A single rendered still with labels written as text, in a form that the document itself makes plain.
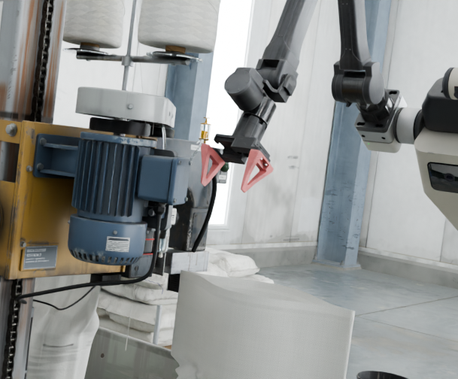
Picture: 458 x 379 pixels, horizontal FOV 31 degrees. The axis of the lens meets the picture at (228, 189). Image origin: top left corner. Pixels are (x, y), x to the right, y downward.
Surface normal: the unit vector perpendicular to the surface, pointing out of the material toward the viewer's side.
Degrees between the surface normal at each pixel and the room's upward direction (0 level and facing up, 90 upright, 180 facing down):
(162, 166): 90
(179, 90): 90
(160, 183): 90
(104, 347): 90
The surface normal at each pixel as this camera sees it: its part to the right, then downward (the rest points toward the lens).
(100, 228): -0.08, 0.08
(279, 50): -0.51, -0.39
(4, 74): -0.60, -0.04
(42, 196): 0.79, 0.13
